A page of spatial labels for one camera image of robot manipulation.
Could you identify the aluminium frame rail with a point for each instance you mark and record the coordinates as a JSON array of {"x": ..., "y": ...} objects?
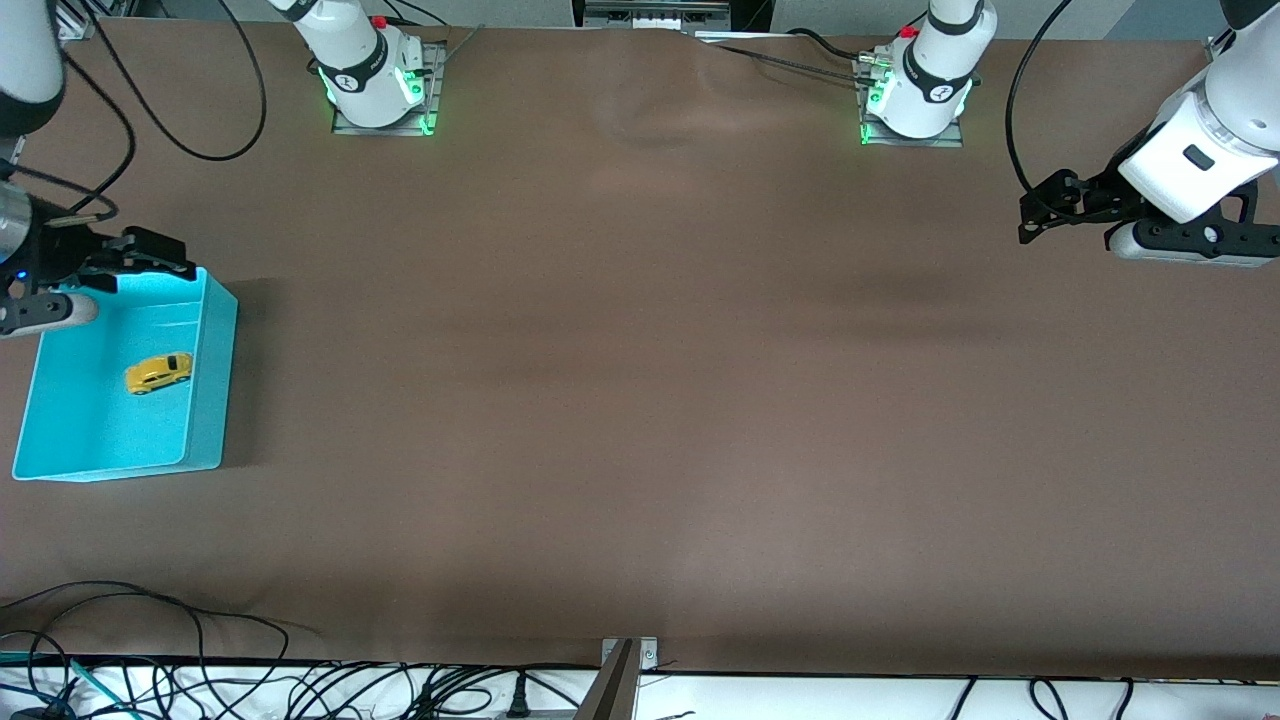
[
  {"x": 80, "y": 20},
  {"x": 1218, "y": 48}
]

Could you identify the turquoise plastic bin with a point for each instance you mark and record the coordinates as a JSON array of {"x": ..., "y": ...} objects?
[{"x": 130, "y": 430}]

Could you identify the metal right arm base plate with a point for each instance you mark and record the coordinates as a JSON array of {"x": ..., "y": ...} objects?
[{"x": 437, "y": 80}]

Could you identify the thin grey rod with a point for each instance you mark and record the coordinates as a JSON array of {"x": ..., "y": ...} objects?
[{"x": 462, "y": 44}]

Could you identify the small metal bracket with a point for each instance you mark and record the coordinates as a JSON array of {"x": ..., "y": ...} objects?
[{"x": 648, "y": 655}]

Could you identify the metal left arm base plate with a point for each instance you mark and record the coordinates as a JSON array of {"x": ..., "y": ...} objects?
[{"x": 945, "y": 140}]

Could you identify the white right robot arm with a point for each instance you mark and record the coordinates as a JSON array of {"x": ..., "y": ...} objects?
[{"x": 360, "y": 70}]

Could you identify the grey camera post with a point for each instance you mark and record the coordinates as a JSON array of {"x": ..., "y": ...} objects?
[{"x": 610, "y": 695}]

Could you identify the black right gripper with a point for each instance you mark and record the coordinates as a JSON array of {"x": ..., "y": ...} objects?
[{"x": 52, "y": 255}]

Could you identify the grey power strip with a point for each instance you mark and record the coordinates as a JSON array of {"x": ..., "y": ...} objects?
[{"x": 655, "y": 15}]

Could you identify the yellow beetle toy car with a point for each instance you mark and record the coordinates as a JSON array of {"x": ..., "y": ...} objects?
[{"x": 158, "y": 373}]

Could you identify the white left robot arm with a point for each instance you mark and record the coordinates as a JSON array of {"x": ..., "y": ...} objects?
[{"x": 935, "y": 80}]

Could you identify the black power plug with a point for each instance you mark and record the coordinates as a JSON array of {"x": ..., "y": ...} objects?
[{"x": 518, "y": 702}]

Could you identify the brown table cover sheet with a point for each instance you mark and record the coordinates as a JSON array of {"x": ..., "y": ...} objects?
[{"x": 640, "y": 400}]

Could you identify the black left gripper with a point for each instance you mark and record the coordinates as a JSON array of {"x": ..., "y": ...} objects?
[{"x": 1097, "y": 194}]

